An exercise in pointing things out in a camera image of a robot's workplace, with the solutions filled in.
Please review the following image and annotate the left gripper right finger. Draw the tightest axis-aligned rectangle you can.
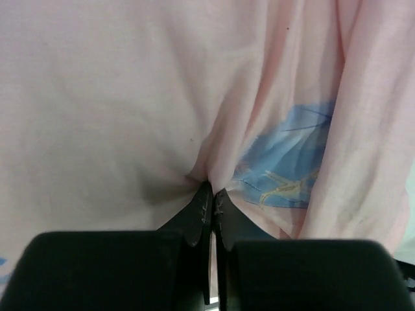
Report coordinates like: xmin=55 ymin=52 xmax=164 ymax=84
xmin=213 ymin=190 xmax=414 ymax=310

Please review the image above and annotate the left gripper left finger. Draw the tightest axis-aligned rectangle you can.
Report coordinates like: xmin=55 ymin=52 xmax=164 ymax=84
xmin=1 ymin=182 xmax=213 ymax=310

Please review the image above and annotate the pink pillowcase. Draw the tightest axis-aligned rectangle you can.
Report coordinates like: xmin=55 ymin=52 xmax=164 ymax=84
xmin=1 ymin=1 xmax=414 ymax=284

